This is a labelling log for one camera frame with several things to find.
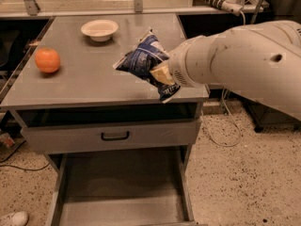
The white paper bowl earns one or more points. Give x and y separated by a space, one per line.
100 30

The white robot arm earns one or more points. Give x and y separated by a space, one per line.
260 62

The closed top drawer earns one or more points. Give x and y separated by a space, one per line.
87 137

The white sneaker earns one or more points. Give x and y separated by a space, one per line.
14 219

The blue chip bag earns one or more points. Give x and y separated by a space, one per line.
148 53

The orange fruit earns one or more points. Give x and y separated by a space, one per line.
47 60

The open middle drawer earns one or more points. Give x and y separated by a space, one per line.
142 187

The grey drawer cabinet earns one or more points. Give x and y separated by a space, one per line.
88 90

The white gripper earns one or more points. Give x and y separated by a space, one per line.
185 65

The black drawer handle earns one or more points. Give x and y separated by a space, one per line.
115 136

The white power strip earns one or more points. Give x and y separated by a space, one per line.
230 6

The small red white object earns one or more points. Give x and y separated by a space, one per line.
6 140

